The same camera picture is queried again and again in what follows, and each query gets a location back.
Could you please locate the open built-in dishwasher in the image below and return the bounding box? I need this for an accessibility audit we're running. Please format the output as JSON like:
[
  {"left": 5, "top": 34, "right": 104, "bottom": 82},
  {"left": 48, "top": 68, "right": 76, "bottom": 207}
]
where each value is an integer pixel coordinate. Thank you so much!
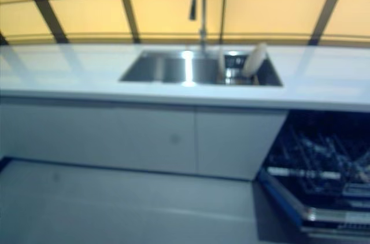
[{"left": 256, "top": 109, "right": 370, "bottom": 243}]

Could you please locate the beige round plate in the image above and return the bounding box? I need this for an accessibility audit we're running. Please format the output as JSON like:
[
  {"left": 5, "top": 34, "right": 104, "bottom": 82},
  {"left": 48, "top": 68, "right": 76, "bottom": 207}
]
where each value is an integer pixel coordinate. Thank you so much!
[
  {"left": 241, "top": 42, "right": 268, "bottom": 78},
  {"left": 217, "top": 47, "right": 228, "bottom": 75}
]

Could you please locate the dark table leg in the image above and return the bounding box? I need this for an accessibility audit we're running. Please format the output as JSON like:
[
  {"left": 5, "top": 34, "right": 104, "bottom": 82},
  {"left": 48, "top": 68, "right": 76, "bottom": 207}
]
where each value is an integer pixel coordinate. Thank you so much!
[{"left": 0, "top": 154, "right": 257, "bottom": 183}]

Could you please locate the stainless steel sink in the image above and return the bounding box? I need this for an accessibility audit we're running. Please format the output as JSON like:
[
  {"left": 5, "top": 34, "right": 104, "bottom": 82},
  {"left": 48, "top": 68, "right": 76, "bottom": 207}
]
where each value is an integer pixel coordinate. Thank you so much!
[{"left": 117, "top": 49, "right": 284, "bottom": 87}]

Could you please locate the black sink dish rack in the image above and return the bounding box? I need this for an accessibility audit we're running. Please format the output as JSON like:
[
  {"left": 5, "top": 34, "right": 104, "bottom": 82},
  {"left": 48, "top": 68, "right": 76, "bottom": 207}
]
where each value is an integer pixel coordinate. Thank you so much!
[{"left": 221, "top": 51, "right": 262, "bottom": 86}]

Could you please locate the yellow paned window dark frame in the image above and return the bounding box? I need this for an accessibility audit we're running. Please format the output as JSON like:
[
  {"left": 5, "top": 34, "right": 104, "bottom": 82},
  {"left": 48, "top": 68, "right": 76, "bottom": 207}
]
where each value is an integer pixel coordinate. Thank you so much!
[{"left": 0, "top": 0, "right": 370, "bottom": 47}]

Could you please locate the white cabinet door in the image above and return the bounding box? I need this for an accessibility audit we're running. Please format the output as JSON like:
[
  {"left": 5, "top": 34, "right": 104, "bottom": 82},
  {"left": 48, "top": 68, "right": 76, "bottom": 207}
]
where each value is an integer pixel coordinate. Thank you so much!
[
  {"left": 0, "top": 98, "right": 198, "bottom": 175},
  {"left": 195, "top": 106, "right": 289, "bottom": 182}
]

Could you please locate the chrome kitchen faucet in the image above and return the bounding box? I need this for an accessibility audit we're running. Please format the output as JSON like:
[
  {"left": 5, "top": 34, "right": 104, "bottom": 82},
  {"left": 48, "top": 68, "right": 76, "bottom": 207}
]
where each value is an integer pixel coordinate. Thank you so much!
[{"left": 188, "top": 0, "right": 209, "bottom": 51}]

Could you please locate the dark dishwasher lower rack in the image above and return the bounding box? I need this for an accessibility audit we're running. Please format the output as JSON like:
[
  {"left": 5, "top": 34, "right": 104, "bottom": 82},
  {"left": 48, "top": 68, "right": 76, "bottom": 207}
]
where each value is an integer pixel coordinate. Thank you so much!
[{"left": 268, "top": 116, "right": 370, "bottom": 198}]

